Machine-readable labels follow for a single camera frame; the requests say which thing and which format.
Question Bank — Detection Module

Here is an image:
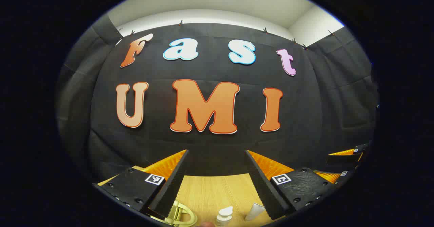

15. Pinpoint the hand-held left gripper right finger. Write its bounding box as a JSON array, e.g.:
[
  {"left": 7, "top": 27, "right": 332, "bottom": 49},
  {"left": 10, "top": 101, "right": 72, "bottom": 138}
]
[{"left": 245, "top": 150, "right": 338, "bottom": 221}]

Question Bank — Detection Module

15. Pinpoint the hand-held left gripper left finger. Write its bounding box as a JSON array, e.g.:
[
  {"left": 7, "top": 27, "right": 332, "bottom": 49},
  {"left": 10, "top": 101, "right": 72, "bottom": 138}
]
[{"left": 93, "top": 149, "right": 189, "bottom": 219}]

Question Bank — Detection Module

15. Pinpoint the yellow-green clear suitcase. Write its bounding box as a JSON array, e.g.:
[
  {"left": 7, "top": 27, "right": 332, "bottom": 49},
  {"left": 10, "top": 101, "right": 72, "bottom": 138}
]
[{"left": 151, "top": 200, "right": 198, "bottom": 227}]

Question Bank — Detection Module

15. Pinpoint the white squeeze tube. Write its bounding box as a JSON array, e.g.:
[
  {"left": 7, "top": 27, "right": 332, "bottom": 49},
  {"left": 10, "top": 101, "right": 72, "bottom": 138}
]
[{"left": 245, "top": 203, "right": 267, "bottom": 221}]

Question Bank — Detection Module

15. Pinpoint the white pump bottle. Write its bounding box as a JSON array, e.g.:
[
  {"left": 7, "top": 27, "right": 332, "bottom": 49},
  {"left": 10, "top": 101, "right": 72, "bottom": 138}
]
[{"left": 215, "top": 206, "right": 234, "bottom": 227}]

